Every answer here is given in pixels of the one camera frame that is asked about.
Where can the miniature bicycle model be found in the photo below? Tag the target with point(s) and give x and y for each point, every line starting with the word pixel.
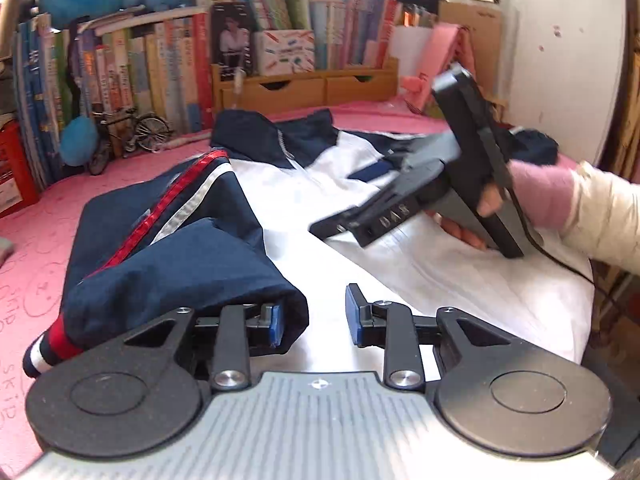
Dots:
pixel 127 132

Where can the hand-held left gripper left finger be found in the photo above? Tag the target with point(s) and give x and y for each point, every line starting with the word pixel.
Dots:
pixel 274 325

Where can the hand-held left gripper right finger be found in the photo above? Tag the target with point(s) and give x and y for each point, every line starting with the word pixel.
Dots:
pixel 355 317

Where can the wooden drawer organizer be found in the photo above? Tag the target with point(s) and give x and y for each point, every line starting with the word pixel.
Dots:
pixel 300 87

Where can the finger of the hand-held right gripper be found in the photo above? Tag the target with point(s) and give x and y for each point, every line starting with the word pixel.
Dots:
pixel 340 217

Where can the brown cardboard box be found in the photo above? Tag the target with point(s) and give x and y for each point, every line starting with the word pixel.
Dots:
pixel 475 40

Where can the pink triangular toy playset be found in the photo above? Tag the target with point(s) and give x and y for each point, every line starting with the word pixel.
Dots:
pixel 445 60

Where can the person's right forearm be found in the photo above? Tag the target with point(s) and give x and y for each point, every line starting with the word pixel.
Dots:
pixel 600 210

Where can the round blue plush ball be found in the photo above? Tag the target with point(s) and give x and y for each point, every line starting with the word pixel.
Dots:
pixel 79 141

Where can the person's right hand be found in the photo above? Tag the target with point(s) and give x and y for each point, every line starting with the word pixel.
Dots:
pixel 490 202

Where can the white printed cardboard box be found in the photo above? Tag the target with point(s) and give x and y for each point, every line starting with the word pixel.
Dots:
pixel 285 52

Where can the black smartphone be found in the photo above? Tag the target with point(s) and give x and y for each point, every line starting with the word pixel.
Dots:
pixel 232 40

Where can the row of books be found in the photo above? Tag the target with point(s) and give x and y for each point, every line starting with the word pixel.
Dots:
pixel 150 75

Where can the navy and white jacket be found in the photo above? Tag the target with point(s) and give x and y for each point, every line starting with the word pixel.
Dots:
pixel 190 245

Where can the red plastic crate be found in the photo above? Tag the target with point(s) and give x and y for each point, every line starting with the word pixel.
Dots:
pixel 15 170

